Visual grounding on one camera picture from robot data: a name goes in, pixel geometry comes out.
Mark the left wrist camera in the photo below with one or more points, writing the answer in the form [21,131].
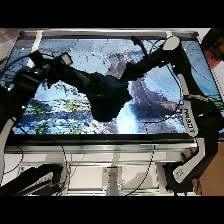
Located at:
[65,59]

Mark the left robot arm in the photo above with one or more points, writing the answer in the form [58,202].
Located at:
[23,85]

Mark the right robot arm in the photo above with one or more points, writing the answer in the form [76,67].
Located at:
[201,116]

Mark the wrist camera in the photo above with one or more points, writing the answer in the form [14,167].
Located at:
[138,41]
[65,59]

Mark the heap of clothes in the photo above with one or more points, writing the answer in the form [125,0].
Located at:
[215,41]

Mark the blue jeans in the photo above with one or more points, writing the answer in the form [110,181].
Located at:
[110,100]

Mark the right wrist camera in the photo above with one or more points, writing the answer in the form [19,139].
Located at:
[138,41]

